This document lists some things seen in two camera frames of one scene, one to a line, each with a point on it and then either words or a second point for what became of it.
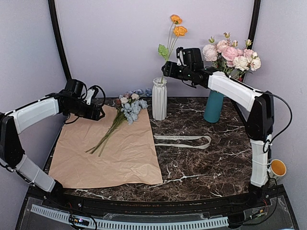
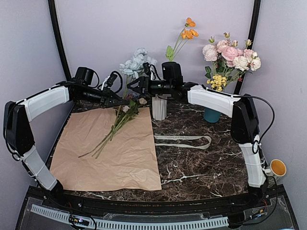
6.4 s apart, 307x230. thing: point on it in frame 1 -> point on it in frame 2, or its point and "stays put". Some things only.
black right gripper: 170,71 -> 144,81
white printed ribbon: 183,137 stays put
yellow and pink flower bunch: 226,58 stays put
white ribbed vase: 159,98 stays put
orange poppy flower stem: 175,31 -> 186,35
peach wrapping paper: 107,152 stays put
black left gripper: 95,116 -> 107,99
